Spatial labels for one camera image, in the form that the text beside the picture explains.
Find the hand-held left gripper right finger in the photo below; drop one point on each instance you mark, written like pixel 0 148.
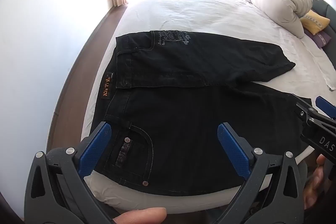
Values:
pixel 232 146

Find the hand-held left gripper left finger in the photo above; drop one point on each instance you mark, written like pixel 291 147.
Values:
pixel 97 146

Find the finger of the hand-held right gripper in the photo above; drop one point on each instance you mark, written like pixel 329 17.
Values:
pixel 305 109
pixel 325 107

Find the black denim pants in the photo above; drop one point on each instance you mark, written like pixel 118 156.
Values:
pixel 183 113

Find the person's right hand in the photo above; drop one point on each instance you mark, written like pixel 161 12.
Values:
pixel 315 182

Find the person's left hand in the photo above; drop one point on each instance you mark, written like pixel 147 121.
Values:
pixel 141 216

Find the purple pillow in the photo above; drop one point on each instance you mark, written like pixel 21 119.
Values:
pixel 321 39

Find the yellow pillow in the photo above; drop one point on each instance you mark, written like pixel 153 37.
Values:
pixel 315 20

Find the rolled white duvet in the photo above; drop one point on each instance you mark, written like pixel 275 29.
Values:
pixel 273 1

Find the bed with white sheet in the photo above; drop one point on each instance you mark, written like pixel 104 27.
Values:
pixel 197 8

